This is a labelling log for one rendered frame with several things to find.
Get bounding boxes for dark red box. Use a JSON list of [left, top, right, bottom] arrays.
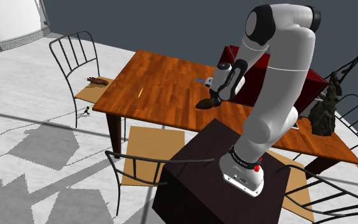
[[218, 45, 330, 115]]

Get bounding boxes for wooden table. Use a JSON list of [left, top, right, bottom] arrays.
[[92, 49, 358, 179]]

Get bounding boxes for dark robot stand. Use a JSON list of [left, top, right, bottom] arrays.
[[152, 118, 291, 224]]

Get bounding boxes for dark rock-like sculpture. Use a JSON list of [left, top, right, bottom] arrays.
[[308, 71, 343, 137]]

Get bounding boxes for brown lumpy object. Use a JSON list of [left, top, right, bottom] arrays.
[[86, 76, 110, 87]]

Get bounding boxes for black thin branched stand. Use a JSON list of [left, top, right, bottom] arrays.
[[323, 37, 358, 82]]

